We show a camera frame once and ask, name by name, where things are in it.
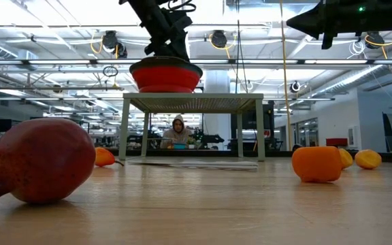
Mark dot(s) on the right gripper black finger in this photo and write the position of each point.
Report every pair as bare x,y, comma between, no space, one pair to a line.
310,15
310,28

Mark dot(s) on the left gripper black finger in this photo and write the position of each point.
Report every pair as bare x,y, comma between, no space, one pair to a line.
179,51
158,50

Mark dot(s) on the red colander with grey rim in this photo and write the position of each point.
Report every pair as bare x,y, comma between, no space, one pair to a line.
165,78

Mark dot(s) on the small orange pepper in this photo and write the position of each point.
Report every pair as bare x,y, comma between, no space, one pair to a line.
104,157
368,159
347,158

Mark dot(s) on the orange tangerine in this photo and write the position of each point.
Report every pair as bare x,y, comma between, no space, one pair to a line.
316,164

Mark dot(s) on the dark red pomegranate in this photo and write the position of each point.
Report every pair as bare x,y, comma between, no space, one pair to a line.
43,160

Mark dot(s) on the person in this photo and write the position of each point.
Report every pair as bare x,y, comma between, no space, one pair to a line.
177,134

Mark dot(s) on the black background robot arms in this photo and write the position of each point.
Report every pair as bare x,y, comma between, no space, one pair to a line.
213,139

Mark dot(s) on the blue container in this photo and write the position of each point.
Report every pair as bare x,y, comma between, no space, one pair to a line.
180,146

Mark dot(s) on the black cabinet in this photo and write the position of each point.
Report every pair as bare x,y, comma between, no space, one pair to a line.
249,120

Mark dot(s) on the red box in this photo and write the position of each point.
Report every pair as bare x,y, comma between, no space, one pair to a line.
336,142

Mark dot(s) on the black rounded chair back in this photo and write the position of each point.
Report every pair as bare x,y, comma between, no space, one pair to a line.
297,147

